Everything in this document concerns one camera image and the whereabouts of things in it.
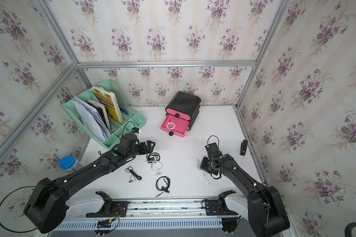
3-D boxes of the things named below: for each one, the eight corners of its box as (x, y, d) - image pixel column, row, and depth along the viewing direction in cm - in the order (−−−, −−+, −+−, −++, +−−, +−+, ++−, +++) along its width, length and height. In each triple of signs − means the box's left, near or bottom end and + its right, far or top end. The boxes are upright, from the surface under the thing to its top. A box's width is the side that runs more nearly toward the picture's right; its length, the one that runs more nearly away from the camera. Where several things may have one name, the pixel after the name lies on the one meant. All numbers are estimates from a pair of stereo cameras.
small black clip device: (239, 154, 95) (241, 151, 92) (241, 142, 102) (243, 139, 98) (243, 156, 95) (246, 153, 91) (245, 144, 101) (247, 140, 97)
